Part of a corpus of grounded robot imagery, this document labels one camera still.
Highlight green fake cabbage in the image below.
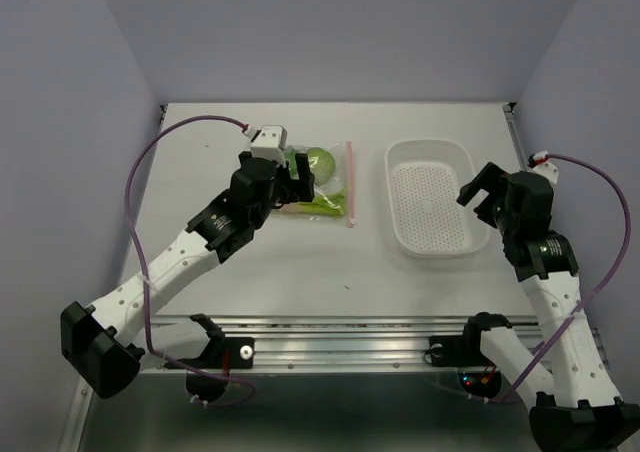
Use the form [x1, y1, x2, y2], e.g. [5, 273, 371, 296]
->
[306, 147, 336, 186]

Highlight clear zip top bag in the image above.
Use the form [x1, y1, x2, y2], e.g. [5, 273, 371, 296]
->
[278, 141, 356, 228]

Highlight green fake celery stalks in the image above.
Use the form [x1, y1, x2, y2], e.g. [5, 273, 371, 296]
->
[303, 186, 348, 217]

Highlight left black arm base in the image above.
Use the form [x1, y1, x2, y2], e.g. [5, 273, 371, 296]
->
[179, 314, 256, 408]

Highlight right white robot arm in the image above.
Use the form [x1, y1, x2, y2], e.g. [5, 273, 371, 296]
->
[457, 159, 639, 451]

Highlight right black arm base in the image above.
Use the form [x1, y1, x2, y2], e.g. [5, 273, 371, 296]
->
[425, 335, 502, 400]

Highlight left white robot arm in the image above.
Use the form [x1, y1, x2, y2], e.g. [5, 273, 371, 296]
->
[60, 152, 315, 398]

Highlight white perforated plastic basket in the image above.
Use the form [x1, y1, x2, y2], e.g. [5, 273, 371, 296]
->
[384, 138, 490, 259]

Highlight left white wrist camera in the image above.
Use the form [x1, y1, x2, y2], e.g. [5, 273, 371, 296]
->
[250, 125, 288, 167]

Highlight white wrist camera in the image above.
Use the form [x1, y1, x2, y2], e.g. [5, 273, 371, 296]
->
[527, 151, 559, 186]
[250, 125, 288, 167]

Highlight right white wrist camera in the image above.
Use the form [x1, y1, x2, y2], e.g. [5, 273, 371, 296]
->
[527, 151, 559, 186]

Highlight aluminium rail frame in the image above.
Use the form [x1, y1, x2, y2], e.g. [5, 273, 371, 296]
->
[59, 102, 621, 452]

